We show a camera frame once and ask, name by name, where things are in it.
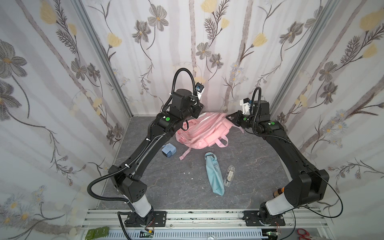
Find red scissors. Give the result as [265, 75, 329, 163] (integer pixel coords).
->
[297, 229, 311, 240]

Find green circuit board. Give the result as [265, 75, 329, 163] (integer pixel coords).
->
[85, 226, 110, 240]

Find clear plastic case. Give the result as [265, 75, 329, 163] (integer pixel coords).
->
[224, 165, 236, 187]

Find teal pencil case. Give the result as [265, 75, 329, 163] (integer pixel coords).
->
[205, 152, 225, 196]

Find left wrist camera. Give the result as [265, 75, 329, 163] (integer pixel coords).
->
[195, 83, 205, 100]

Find light blue pencil sharpener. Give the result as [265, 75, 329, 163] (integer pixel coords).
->
[162, 143, 177, 158]

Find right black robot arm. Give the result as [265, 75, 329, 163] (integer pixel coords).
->
[226, 87, 331, 226]

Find white cable duct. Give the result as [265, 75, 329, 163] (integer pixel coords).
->
[127, 229, 268, 240]

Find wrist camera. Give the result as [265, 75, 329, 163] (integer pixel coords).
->
[240, 98, 252, 116]
[195, 83, 205, 100]

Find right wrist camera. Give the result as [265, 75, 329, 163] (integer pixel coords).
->
[240, 98, 252, 116]

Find pink backpack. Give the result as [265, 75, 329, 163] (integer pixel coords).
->
[175, 112, 235, 160]

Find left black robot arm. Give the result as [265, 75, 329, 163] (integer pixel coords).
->
[87, 68, 204, 239]

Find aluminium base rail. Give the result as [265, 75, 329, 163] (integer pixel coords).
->
[77, 209, 335, 240]

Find brown bottle orange cap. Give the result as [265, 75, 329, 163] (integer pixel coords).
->
[273, 188, 284, 198]

